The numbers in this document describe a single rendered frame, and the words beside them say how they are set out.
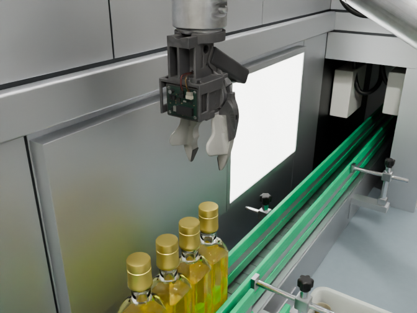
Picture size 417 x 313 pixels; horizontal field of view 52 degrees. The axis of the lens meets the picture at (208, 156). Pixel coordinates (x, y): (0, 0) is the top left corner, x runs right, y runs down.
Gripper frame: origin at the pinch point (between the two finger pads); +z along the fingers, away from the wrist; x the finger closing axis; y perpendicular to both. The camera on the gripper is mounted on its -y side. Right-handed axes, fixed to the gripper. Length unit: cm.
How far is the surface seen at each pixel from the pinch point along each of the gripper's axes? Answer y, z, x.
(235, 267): -15.9, 34.2, -3.6
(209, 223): 1.3, 11.7, 1.1
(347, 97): -106, 18, -10
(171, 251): 12.4, 10.2, 2.0
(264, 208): -32.8, 28.0, -5.5
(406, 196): -94, 45, 18
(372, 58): -94, 0, 0
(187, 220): 5.8, 9.2, -0.2
